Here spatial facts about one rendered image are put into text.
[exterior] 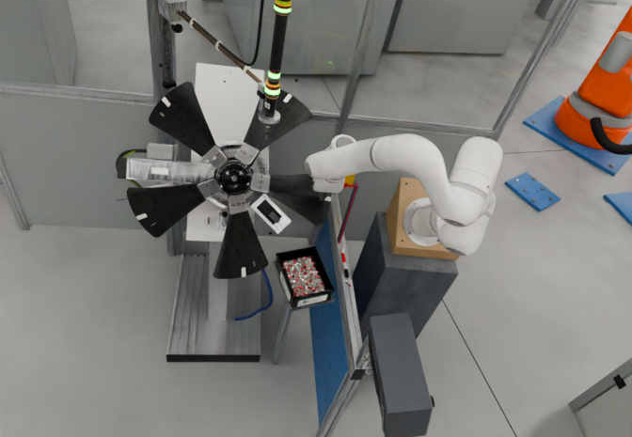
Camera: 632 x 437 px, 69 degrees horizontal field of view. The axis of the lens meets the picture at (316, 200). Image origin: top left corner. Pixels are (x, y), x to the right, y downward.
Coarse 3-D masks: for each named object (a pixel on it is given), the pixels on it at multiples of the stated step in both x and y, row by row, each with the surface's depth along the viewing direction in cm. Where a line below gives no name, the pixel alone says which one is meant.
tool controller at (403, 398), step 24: (384, 336) 121; (408, 336) 121; (384, 360) 117; (408, 360) 116; (384, 384) 112; (408, 384) 112; (384, 408) 110; (408, 408) 108; (432, 408) 108; (384, 432) 121; (408, 432) 118
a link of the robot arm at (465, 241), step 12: (432, 216) 161; (444, 228) 146; (456, 228) 141; (468, 228) 140; (480, 228) 141; (444, 240) 144; (456, 240) 141; (468, 240) 140; (480, 240) 142; (456, 252) 143; (468, 252) 142
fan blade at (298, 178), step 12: (276, 180) 166; (288, 180) 167; (300, 180) 168; (276, 192) 162; (288, 192) 163; (300, 192) 165; (312, 192) 166; (288, 204) 161; (300, 204) 163; (312, 204) 164; (324, 204) 166; (312, 216) 162; (324, 216) 164
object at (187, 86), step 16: (176, 96) 153; (192, 96) 151; (176, 112) 155; (192, 112) 153; (160, 128) 161; (176, 128) 159; (192, 128) 156; (208, 128) 154; (192, 144) 160; (208, 144) 157
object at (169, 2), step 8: (160, 0) 166; (168, 0) 164; (176, 0) 165; (184, 0) 166; (160, 8) 169; (168, 8) 164; (176, 8) 165; (184, 8) 167; (168, 16) 166; (176, 16) 167
